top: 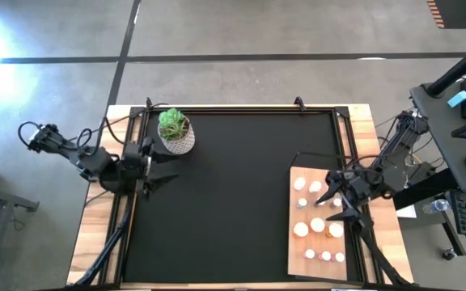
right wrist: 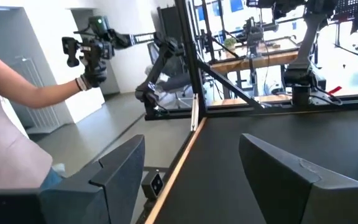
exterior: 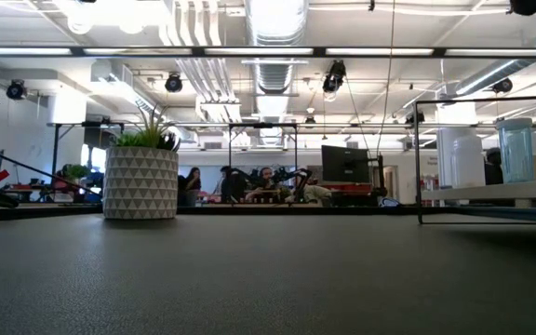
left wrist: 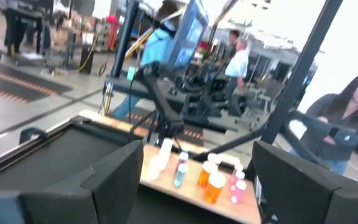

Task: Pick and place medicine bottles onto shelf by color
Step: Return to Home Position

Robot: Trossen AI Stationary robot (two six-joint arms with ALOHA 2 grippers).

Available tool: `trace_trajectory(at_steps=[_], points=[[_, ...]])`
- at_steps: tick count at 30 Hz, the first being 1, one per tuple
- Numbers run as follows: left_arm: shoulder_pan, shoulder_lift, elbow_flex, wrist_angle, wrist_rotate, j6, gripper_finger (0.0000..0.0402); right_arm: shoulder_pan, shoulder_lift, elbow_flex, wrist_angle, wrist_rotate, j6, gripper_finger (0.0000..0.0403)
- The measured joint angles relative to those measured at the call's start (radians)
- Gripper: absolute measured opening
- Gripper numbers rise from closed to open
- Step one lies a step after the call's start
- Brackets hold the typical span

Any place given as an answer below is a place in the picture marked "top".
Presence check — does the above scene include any large orange pill bottle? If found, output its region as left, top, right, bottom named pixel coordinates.
left=292, top=221, right=310, bottom=238

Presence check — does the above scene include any white paper sheet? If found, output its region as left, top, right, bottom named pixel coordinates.
left=394, top=204, right=418, bottom=219

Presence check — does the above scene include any blue sticky note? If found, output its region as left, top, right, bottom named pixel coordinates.
left=447, top=90, right=466, bottom=108

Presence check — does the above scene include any clear water bottle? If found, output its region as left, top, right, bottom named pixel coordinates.
left=422, top=198, right=451, bottom=215

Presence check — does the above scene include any thin black cable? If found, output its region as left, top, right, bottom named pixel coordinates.
left=66, top=103, right=170, bottom=143

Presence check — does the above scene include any black aluminium table frame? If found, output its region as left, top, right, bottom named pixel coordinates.
left=117, top=104, right=370, bottom=286

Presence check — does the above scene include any black power strip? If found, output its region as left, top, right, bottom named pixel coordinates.
left=409, top=161, right=436, bottom=185

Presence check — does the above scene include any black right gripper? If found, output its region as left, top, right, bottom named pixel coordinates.
left=315, top=168, right=375, bottom=223

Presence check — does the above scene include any black pole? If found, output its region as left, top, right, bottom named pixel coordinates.
left=426, top=35, right=466, bottom=98

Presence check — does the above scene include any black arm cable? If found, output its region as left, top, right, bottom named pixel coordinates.
left=17, top=120, right=117, bottom=158
left=345, top=116, right=416, bottom=171

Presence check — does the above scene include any succulent in patterned white pot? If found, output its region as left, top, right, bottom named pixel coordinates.
left=157, top=108, right=197, bottom=156

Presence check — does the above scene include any black table mat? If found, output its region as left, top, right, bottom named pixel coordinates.
left=123, top=111, right=354, bottom=284

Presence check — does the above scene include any black floor mat striped edge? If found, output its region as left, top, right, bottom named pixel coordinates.
left=426, top=0, right=466, bottom=30

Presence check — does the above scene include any black desk leg bar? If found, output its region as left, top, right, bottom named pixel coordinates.
left=392, top=167, right=460, bottom=211

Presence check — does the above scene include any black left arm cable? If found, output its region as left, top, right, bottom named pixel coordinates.
left=17, top=120, right=117, bottom=158

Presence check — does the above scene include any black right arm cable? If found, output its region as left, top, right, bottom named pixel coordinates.
left=345, top=116, right=416, bottom=171

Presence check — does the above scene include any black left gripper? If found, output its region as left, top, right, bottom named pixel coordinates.
left=119, top=136, right=180, bottom=200

